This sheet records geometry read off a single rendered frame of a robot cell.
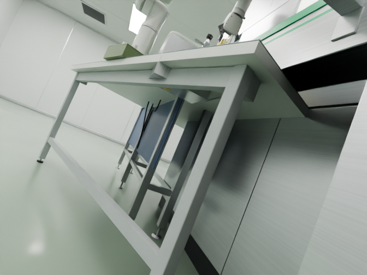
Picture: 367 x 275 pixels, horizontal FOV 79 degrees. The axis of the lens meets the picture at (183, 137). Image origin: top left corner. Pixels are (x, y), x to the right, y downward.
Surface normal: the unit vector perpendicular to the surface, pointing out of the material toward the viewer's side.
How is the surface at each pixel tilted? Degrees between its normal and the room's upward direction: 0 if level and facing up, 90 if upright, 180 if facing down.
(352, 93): 90
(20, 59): 90
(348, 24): 90
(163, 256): 90
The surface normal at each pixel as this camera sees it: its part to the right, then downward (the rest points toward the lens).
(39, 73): 0.31, 0.06
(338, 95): -0.87, -0.38
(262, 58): 0.63, 0.21
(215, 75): -0.67, -0.33
